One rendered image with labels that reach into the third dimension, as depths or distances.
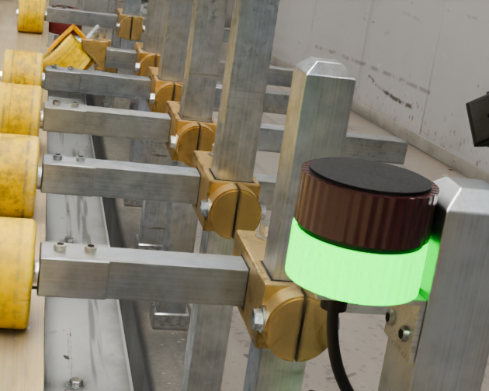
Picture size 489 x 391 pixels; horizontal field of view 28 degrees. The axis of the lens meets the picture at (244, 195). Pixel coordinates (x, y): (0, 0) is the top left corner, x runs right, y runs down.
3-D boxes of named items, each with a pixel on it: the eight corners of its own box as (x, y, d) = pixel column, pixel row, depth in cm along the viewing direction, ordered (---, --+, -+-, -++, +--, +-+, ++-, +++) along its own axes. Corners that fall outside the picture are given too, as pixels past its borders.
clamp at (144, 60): (162, 72, 174) (165, 44, 173) (171, 87, 162) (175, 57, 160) (128, 69, 173) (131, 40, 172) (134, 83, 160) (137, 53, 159)
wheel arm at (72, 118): (395, 158, 130) (400, 132, 129) (404, 166, 127) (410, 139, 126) (12, 122, 119) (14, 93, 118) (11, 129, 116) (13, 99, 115)
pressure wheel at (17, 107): (43, 72, 117) (39, 119, 112) (39, 119, 123) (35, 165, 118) (-8, 67, 116) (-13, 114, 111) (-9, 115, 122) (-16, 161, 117)
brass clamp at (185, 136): (203, 141, 128) (208, 104, 126) (220, 170, 115) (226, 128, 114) (157, 137, 126) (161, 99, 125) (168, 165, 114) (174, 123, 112)
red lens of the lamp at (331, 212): (402, 209, 46) (410, 164, 45) (451, 254, 40) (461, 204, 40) (279, 198, 45) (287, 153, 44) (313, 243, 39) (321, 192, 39)
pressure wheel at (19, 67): (39, 98, 136) (38, 115, 144) (44, 44, 138) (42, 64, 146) (-4, 93, 135) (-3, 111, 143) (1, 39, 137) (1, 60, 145)
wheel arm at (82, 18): (251, 44, 224) (253, 28, 223) (254, 46, 220) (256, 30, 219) (29, 17, 213) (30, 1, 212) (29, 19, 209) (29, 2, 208)
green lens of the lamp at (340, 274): (392, 258, 47) (400, 215, 46) (438, 309, 41) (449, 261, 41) (272, 250, 45) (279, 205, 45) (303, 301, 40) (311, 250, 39)
